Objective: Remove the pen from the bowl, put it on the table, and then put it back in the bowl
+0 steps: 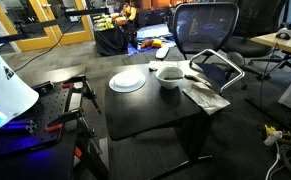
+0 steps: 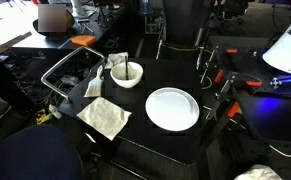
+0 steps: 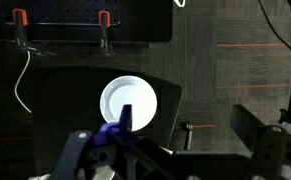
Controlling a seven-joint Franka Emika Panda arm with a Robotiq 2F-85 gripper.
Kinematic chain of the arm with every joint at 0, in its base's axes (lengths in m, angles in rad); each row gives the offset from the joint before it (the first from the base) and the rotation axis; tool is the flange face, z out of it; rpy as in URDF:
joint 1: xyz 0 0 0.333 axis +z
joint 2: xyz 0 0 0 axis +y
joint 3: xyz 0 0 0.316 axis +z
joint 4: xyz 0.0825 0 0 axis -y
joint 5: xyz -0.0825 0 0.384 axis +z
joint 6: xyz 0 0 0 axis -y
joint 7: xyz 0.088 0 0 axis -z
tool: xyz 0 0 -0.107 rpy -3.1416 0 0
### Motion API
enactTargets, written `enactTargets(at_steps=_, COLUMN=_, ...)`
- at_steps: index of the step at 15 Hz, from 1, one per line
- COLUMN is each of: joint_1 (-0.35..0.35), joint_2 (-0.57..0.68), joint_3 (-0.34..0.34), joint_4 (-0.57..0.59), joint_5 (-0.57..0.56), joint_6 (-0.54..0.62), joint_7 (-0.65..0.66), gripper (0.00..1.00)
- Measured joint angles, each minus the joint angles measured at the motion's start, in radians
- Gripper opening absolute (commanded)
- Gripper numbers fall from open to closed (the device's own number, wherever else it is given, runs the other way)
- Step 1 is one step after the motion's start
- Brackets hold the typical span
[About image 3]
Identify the orange black clamp right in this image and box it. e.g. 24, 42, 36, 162
98, 10, 113, 56

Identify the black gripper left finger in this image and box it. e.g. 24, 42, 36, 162
106, 105, 167, 180

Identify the white round plate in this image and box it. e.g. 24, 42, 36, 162
99, 75, 158, 131

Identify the white cable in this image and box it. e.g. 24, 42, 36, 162
14, 49, 33, 114

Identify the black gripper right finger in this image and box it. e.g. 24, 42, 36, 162
230, 105, 287, 180

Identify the orange black clamp left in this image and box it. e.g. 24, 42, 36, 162
12, 8, 28, 50

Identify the black perforated breadboard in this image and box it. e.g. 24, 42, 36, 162
0, 0, 173, 43

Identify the orange black clamp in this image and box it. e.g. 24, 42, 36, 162
12, 8, 28, 50
98, 10, 113, 56

